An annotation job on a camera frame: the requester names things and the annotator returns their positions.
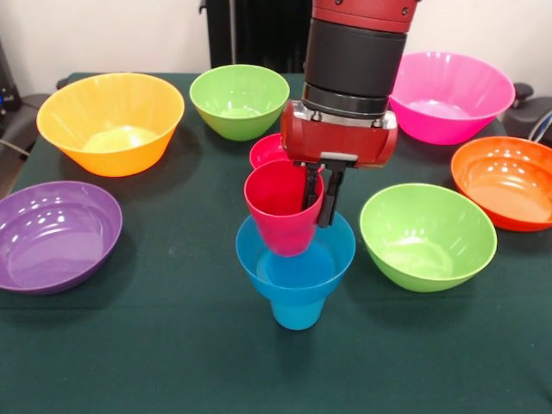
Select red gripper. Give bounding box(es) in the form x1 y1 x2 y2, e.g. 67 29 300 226
279 99 399 229

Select red cup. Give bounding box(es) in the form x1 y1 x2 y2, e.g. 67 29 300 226
242 160 326 259

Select red bowl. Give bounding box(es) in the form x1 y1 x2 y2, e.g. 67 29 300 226
248 133 289 170

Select blue bowl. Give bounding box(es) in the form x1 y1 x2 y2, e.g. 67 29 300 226
235 210 357 305

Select blue cup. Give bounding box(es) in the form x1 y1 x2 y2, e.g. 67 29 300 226
269 296 327 332

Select pink bowl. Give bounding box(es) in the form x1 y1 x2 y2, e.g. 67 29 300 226
387 50 517 147

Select purple bowl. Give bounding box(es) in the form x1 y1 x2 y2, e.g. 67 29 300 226
0 179 124 296

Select green bowl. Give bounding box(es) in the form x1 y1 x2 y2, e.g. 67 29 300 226
189 64 291 142
359 183 499 293

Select orange bowl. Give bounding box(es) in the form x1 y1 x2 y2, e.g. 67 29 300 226
450 135 552 233

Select black office chair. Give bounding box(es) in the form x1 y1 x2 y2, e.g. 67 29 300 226
504 82 552 146
0 92 53 156

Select dark green tablecloth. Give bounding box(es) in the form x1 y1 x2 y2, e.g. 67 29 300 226
0 72 552 414

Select yellow bowl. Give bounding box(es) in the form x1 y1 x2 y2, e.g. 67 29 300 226
35 72 186 178

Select black computer box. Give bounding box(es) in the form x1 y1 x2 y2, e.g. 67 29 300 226
0 41 22 116

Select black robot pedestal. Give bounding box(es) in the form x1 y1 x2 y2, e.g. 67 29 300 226
198 0 314 74

